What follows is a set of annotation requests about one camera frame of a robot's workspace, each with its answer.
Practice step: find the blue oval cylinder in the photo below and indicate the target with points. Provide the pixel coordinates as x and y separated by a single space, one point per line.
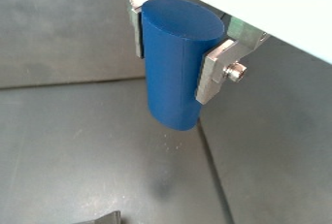
180 30

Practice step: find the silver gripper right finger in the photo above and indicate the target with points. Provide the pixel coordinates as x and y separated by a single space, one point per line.
221 64

